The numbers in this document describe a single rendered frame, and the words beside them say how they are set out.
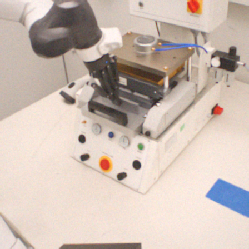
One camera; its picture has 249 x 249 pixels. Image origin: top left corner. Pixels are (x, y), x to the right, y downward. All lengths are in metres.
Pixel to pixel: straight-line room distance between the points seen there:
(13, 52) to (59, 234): 1.67
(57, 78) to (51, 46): 1.97
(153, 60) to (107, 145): 0.32
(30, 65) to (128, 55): 1.56
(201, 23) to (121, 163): 0.53
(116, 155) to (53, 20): 0.53
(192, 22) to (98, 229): 0.73
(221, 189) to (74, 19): 0.72
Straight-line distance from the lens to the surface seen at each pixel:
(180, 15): 1.32
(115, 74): 1.15
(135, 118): 1.19
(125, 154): 1.24
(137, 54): 1.25
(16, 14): 1.04
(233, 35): 1.77
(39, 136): 1.54
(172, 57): 1.23
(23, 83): 2.75
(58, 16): 0.94
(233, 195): 1.27
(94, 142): 1.32
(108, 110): 1.17
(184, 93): 1.25
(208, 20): 1.27
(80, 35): 0.96
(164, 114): 1.16
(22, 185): 1.36
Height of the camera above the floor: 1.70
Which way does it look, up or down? 39 degrees down
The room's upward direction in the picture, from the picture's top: 5 degrees counter-clockwise
